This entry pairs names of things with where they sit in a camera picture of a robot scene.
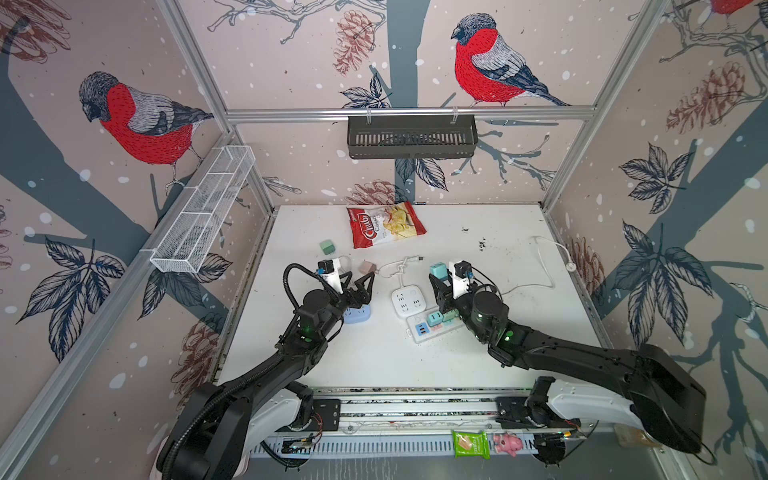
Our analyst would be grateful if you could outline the teal charger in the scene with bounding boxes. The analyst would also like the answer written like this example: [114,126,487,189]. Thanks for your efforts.
[430,262,450,281]

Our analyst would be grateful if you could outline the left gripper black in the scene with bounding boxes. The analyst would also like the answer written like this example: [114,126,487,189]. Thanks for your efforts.
[318,269,374,340]

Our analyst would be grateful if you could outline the light green charger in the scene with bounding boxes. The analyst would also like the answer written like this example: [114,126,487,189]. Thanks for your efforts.
[320,240,336,255]

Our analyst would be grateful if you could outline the black wall basket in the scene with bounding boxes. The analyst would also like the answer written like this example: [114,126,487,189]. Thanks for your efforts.
[347,115,478,160]

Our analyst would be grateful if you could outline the white power strip cable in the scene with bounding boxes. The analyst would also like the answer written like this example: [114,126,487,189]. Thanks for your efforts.
[500,235,577,298]

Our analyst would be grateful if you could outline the white socket cable with plug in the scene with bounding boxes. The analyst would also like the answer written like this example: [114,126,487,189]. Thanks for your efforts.
[376,256,425,289]

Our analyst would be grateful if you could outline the white wire shelf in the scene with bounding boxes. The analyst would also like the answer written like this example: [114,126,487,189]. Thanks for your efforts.
[150,145,255,273]

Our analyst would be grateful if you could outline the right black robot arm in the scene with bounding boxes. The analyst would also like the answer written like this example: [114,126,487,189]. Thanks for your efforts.
[429,274,706,454]

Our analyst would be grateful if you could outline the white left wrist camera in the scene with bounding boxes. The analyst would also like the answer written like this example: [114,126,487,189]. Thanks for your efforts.
[316,257,352,294]

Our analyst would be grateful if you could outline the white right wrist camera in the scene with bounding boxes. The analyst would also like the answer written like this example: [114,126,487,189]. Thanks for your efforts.
[449,261,474,299]

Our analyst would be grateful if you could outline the white square power socket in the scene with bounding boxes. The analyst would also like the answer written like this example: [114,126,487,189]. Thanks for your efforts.
[391,285,427,319]

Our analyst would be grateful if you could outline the green snack packet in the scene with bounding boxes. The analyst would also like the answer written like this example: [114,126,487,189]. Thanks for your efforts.
[452,431,490,459]

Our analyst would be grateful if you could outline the red chips bag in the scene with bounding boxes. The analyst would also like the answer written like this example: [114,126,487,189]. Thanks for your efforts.
[347,202,427,249]

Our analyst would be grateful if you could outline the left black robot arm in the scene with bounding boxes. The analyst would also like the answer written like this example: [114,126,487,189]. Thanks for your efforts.
[155,261,375,479]

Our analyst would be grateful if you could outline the long white power strip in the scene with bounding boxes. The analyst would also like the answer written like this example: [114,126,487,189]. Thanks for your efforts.
[406,307,464,344]

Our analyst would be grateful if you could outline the pink charger plug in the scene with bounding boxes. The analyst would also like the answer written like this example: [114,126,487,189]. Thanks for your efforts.
[359,260,377,275]

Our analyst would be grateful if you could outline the pink pig toy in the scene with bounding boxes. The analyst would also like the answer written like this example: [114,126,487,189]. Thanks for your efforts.
[493,433,524,457]

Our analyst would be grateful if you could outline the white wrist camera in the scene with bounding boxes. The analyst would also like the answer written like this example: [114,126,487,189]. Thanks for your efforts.
[449,261,474,299]
[316,257,352,294]

